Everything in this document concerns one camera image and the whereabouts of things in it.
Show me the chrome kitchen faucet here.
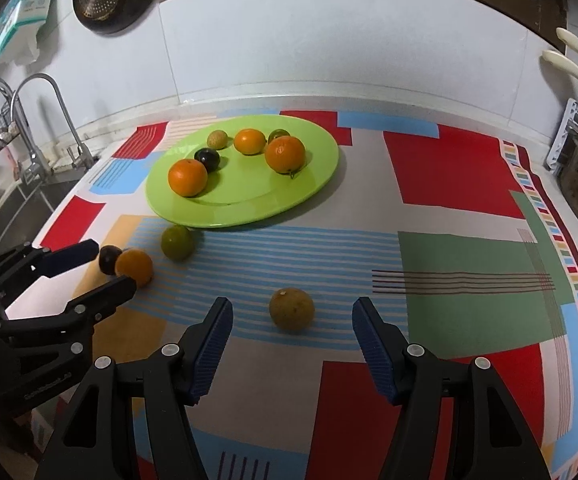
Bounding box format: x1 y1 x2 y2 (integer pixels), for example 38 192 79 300
0 78 52 184

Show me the green lime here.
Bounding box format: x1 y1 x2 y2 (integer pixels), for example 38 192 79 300
267 128 290 143
161 226 196 262

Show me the teal white tissue box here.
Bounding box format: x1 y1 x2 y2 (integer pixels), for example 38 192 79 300
0 0 51 66

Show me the wire sink caddy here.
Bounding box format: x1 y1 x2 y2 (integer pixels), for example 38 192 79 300
0 103 20 151

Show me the lower cream pan handle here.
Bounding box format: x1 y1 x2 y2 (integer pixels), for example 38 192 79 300
540 50 578 80

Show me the small orange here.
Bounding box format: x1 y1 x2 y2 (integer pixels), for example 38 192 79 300
232 128 266 156
114 249 153 288

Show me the steel kitchen sink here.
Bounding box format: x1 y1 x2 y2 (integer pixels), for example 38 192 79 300
0 169 86 254

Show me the colourful patterned table cloth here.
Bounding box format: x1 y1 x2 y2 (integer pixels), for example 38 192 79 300
35 110 578 479

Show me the green plate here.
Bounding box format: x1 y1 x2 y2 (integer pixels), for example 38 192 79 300
144 115 340 229

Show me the slim gooseneck water tap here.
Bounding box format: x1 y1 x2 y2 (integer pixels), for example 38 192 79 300
13 72 98 170

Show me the dark plum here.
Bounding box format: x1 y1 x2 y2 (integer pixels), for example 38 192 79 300
98 245 123 276
193 148 220 174

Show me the small tan fruit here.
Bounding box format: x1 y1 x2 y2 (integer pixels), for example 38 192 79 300
206 129 229 151

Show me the large orange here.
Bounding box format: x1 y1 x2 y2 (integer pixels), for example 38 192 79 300
264 136 306 174
167 158 208 197

